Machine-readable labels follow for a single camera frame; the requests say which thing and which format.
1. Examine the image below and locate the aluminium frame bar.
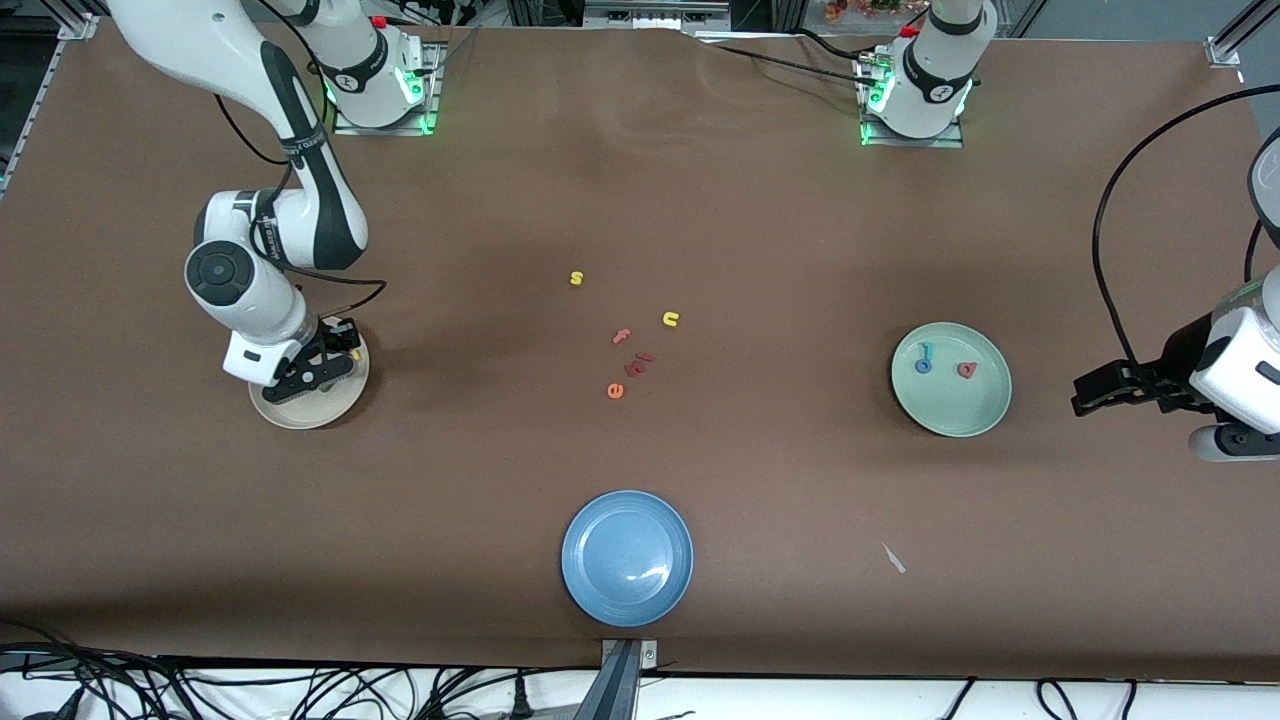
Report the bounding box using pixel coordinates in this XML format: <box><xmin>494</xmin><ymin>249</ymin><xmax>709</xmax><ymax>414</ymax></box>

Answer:
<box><xmin>583</xmin><ymin>0</ymin><xmax>733</xmax><ymax>31</ymax></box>

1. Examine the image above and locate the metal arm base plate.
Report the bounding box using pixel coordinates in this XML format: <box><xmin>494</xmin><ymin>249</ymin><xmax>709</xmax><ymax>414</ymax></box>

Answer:
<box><xmin>858</xmin><ymin>55</ymin><xmax>966</xmax><ymax>149</ymax></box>
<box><xmin>333</xmin><ymin>45</ymin><xmax>441</xmax><ymax>136</ymax></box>

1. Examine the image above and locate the brown table cover sheet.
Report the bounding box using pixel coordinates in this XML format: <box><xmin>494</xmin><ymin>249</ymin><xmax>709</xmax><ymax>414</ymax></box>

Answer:
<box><xmin>0</xmin><ymin>18</ymin><xmax>1280</xmax><ymax>683</ymax></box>

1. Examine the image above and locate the green round plate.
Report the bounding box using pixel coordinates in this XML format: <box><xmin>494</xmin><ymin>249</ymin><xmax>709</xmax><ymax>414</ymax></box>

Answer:
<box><xmin>890</xmin><ymin>321</ymin><xmax>1013</xmax><ymax>439</ymax></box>

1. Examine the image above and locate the aluminium table edge rail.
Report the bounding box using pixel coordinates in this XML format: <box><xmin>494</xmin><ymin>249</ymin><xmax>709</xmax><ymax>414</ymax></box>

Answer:
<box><xmin>0</xmin><ymin>12</ymin><xmax>99</xmax><ymax>196</ymax></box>

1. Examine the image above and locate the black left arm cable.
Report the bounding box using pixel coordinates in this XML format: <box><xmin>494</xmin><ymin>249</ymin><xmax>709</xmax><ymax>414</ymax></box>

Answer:
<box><xmin>1093</xmin><ymin>85</ymin><xmax>1280</xmax><ymax>371</ymax></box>

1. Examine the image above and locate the aluminium corner bracket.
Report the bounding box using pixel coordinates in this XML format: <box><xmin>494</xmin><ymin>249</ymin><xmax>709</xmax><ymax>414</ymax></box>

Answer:
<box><xmin>1205</xmin><ymin>5</ymin><xmax>1263</xmax><ymax>69</ymax></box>

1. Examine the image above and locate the black base power cable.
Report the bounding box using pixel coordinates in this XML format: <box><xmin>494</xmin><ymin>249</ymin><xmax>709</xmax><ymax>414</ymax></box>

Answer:
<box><xmin>690</xmin><ymin>30</ymin><xmax>881</xmax><ymax>86</ymax></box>

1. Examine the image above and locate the blue round plate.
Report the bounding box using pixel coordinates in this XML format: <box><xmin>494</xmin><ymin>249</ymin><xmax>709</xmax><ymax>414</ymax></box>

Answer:
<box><xmin>561</xmin><ymin>489</ymin><xmax>695</xmax><ymax>629</ymax></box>

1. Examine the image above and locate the grey metal camera post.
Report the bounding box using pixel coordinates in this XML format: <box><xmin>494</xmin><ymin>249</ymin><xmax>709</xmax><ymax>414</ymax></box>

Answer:
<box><xmin>598</xmin><ymin>638</ymin><xmax>661</xmax><ymax>720</ymax></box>

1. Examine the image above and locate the black floor cable tangle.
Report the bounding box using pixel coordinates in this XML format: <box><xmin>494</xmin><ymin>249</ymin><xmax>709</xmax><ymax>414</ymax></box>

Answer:
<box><xmin>0</xmin><ymin>620</ymin><xmax>601</xmax><ymax>720</ymax></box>

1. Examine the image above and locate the beige round plate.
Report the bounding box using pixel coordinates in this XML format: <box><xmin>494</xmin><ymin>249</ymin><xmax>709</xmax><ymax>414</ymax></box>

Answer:
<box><xmin>248</xmin><ymin>330</ymin><xmax>371</xmax><ymax>431</ymax></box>

